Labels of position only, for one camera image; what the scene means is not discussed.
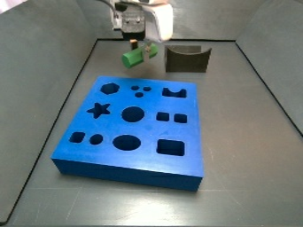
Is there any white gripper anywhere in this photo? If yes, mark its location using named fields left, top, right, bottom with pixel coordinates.
left=110, top=0, right=174, bottom=62

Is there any blue foam shape board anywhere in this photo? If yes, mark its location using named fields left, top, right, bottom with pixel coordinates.
left=51, top=76, right=205, bottom=192

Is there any green hexagon prism block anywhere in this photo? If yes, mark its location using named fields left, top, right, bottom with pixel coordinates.
left=122, top=43, right=159, bottom=68

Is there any black curved holder stand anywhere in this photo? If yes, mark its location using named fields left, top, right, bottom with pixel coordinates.
left=165, top=45, right=213, bottom=73

